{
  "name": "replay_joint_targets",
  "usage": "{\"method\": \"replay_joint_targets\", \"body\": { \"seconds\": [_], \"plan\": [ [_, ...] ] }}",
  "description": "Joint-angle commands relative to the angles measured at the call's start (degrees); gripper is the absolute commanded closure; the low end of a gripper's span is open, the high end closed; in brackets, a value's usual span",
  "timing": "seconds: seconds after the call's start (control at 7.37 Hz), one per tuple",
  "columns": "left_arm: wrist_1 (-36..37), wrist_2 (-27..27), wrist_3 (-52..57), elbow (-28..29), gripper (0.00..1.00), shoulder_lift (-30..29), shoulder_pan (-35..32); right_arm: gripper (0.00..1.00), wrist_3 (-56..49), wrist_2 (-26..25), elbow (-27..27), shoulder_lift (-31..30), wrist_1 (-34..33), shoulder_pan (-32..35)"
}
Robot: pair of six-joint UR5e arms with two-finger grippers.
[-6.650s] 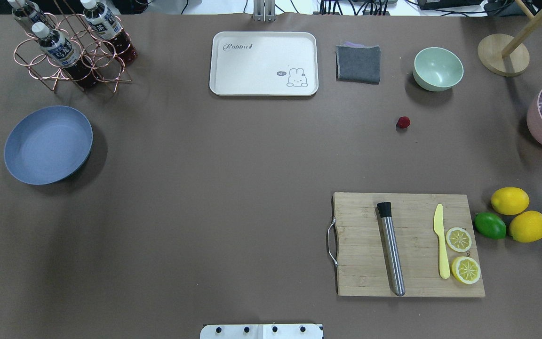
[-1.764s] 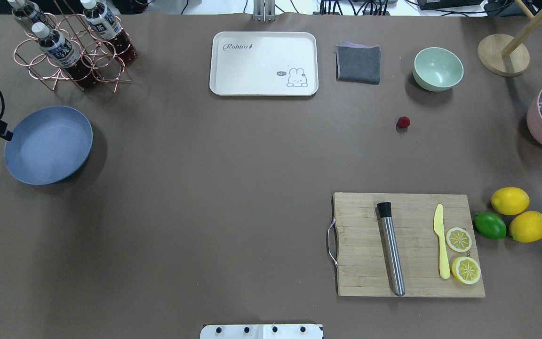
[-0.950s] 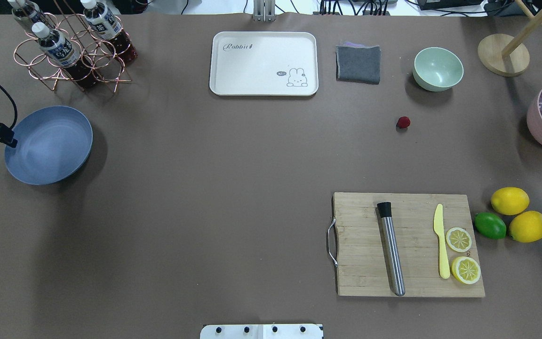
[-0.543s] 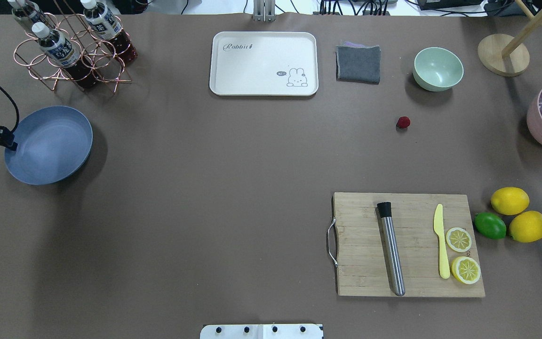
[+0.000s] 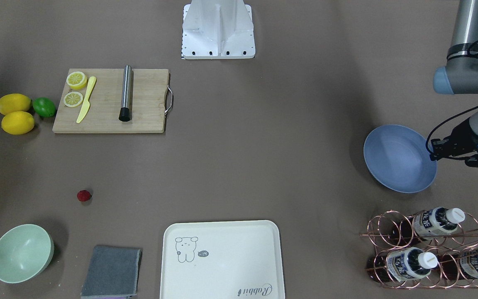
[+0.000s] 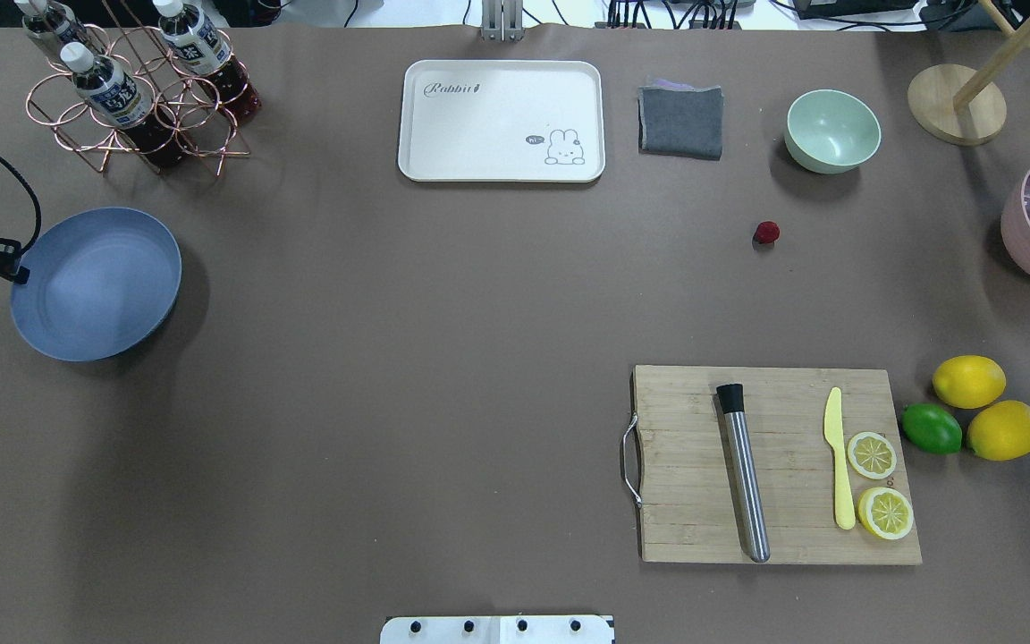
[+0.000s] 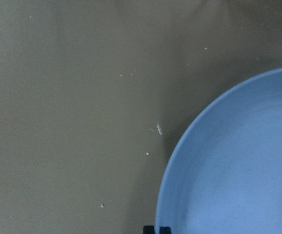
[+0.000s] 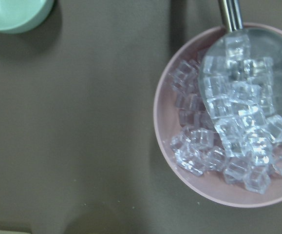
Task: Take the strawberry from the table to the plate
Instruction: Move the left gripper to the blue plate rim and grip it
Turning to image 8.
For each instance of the clear ice cube bowl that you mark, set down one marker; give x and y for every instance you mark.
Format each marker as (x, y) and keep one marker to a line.
(257, 180)
(184, 76)

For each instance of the mint green bowl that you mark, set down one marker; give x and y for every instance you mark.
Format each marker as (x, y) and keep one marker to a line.
(19, 16)

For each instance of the clear ice cube bowl bottom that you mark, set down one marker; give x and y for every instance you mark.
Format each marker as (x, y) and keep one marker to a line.
(257, 180)

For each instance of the clear ice cube scoop lip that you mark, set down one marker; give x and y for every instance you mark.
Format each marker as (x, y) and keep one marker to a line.
(274, 127)

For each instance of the clear ice cube bowl left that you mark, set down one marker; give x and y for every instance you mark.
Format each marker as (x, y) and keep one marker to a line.
(184, 76)

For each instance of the clear ice cube upper scoop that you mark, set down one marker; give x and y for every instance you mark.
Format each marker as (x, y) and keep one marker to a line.
(238, 47)

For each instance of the metal ice scoop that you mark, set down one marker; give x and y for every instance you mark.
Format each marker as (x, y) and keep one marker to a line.
(240, 94)

